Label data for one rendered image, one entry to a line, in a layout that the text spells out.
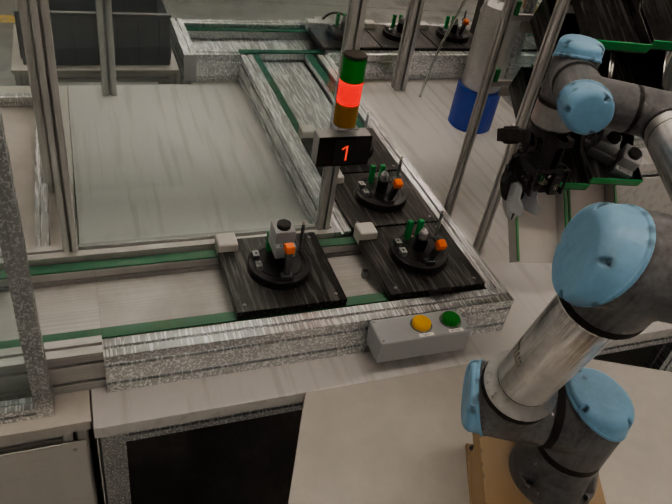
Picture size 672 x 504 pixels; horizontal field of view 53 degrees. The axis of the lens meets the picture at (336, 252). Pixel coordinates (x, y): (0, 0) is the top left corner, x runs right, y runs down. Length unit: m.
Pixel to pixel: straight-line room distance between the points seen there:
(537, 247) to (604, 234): 0.94
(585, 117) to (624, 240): 0.37
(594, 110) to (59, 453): 1.12
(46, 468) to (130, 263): 0.44
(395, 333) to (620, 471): 0.51
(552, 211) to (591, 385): 0.66
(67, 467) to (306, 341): 0.52
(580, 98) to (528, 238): 0.66
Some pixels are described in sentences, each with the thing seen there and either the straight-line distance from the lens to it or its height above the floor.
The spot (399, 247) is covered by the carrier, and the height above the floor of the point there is 0.99.
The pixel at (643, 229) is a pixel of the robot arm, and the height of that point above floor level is 1.57.
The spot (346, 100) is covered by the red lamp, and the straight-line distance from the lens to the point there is 1.41.
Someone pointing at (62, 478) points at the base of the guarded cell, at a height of 0.69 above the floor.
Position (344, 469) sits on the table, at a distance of 1.30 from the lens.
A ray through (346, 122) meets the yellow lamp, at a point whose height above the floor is 1.28.
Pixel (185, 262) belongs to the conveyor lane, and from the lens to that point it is 1.54.
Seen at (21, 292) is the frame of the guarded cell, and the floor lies 1.17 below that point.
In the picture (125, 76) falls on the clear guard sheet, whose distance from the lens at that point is 1.35.
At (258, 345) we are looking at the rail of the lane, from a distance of 1.37.
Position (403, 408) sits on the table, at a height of 0.86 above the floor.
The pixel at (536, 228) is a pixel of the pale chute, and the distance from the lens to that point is 1.68.
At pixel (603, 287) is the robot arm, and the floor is 1.52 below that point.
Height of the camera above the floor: 1.93
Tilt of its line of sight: 38 degrees down
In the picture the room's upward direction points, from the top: 10 degrees clockwise
